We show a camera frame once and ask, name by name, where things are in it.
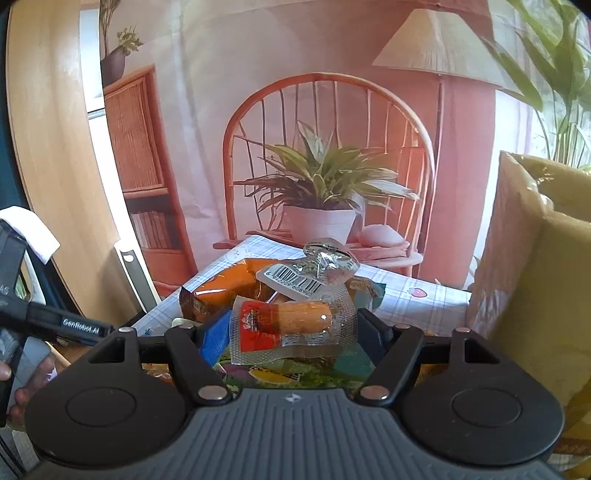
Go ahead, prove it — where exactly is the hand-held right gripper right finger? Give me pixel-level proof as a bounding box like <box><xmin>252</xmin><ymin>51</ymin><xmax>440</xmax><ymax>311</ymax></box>
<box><xmin>353</xmin><ymin>308</ymin><xmax>503</xmax><ymax>402</ymax></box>

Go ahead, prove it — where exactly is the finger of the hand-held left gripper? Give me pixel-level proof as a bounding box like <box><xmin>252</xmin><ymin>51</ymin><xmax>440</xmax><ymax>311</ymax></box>
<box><xmin>0</xmin><ymin>299</ymin><xmax>115</xmax><ymax>345</ymax></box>

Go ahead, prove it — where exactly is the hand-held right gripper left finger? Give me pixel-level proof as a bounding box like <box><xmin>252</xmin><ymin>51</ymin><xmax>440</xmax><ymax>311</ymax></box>
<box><xmin>87</xmin><ymin>311</ymin><xmax>233</xmax><ymax>407</ymax></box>

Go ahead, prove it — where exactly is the clear sausage packet red label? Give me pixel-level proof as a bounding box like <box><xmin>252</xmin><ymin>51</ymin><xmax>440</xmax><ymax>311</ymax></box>
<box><xmin>229</xmin><ymin>281</ymin><xmax>359</xmax><ymax>366</ymax></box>

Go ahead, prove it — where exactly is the silver foil snack packet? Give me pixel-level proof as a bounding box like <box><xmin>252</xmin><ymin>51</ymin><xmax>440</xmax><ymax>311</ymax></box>
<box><xmin>261</xmin><ymin>237</ymin><xmax>361</xmax><ymax>297</ymax></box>

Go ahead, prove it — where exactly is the cardboard box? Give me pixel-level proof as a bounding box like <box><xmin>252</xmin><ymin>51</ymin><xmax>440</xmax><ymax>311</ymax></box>
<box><xmin>466</xmin><ymin>152</ymin><xmax>555</xmax><ymax>335</ymax></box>

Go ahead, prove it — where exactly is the yellow plastic bag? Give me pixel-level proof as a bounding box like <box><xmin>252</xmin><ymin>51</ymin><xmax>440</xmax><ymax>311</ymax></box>
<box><xmin>466</xmin><ymin>150</ymin><xmax>591</xmax><ymax>480</ymax></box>

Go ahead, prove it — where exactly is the person's left hand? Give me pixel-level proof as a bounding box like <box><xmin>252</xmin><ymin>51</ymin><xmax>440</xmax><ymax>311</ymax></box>
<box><xmin>0</xmin><ymin>362</ymin><xmax>35</xmax><ymax>430</ymax></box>

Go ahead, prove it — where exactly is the white cloth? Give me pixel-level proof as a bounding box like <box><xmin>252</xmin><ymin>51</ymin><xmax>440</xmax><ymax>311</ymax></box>
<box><xmin>0</xmin><ymin>207</ymin><xmax>62</xmax><ymax>265</ymax></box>

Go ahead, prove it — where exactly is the orange snack packet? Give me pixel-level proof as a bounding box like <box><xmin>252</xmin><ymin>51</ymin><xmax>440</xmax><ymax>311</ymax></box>
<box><xmin>180</xmin><ymin>257</ymin><xmax>278</xmax><ymax>331</ymax></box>

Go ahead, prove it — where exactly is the checked tablecloth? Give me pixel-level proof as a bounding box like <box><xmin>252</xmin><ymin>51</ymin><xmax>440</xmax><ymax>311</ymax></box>
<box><xmin>131</xmin><ymin>234</ymin><xmax>474</xmax><ymax>371</ymax></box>

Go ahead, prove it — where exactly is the grey metal bar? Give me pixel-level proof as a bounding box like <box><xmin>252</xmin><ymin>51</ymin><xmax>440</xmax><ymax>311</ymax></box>
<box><xmin>115</xmin><ymin>249</ymin><xmax>160</xmax><ymax>315</ymax></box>

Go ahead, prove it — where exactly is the light wooden board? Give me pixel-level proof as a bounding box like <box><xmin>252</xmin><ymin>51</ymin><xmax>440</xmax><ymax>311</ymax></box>
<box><xmin>6</xmin><ymin>0</ymin><xmax>140</xmax><ymax>326</ymax></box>

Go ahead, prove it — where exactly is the printed room backdrop cloth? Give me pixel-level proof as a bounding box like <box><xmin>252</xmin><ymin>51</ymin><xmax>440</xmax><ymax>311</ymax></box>
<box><xmin>99</xmin><ymin>0</ymin><xmax>591</xmax><ymax>306</ymax></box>

